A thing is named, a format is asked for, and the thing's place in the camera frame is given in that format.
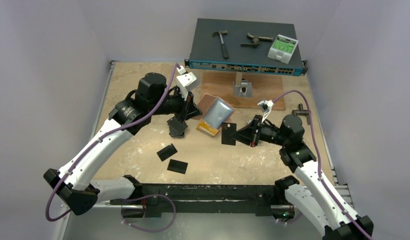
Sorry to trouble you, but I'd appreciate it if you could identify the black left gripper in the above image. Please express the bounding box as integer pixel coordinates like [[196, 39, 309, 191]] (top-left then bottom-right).
[[150, 86, 202, 124]]

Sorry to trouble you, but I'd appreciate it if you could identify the pink leather card holder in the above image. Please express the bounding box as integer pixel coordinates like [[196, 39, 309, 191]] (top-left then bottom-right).
[[196, 93, 235, 129]]

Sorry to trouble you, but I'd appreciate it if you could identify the black VIP card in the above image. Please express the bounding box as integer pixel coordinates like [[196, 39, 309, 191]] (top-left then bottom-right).
[[221, 122, 237, 146]]

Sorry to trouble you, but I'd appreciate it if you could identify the single black card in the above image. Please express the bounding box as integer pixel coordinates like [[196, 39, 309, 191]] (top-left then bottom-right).
[[157, 143, 178, 162], [167, 159, 188, 174]]

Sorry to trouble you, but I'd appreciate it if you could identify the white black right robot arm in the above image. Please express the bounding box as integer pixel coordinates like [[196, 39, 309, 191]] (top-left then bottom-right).
[[231, 114, 374, 240]]

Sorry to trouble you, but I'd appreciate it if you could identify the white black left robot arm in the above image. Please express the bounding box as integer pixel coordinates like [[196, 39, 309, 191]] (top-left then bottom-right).
[[44, 72, 201, 216]]

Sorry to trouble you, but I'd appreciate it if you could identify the brown wooden board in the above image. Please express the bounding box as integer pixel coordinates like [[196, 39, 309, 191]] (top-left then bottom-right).
[[201, 71, 283, 109]]

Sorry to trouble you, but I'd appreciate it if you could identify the small claw hammer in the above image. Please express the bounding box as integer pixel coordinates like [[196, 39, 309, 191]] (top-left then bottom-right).
[[212, 30, 229, 60]]

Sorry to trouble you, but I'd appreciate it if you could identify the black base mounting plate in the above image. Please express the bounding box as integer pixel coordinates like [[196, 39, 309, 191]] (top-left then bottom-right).
[[110, 183, 298, 221]]

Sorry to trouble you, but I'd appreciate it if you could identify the white green electronic box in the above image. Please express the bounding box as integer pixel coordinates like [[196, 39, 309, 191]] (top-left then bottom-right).
[[267, 34, 298, 64]]

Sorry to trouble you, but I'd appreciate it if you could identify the rusty metal tool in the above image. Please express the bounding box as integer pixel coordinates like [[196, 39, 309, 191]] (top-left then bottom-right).
[[240, 33, 274, 48]]

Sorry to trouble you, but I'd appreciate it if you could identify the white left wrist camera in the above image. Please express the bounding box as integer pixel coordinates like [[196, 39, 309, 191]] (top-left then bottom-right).
[[176, 65, 200, 100]]

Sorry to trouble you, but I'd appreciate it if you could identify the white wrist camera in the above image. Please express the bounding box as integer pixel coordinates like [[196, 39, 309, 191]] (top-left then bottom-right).
[[257, 100, 274, 123], [176, 65, 200, 100]]

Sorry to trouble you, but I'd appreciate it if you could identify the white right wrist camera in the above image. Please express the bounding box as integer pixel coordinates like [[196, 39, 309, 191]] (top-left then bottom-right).
[[257, 100, 274, 123]]

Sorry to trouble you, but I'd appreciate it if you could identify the metal stand bracket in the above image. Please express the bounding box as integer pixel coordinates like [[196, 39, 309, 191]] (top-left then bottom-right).
[[233, 71, 252, 98]]

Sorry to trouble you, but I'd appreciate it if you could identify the dark metal clamp handle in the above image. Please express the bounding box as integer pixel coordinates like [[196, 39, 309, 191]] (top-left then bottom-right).
[[291, 103, 311, 125]]

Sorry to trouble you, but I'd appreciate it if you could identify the blue grey network switch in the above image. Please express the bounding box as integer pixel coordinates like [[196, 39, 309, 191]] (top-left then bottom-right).
[[184, 18, 308, 76]]

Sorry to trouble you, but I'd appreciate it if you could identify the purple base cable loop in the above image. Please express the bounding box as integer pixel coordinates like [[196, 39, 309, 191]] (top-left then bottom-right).
[[120, 192, 177, 233]]

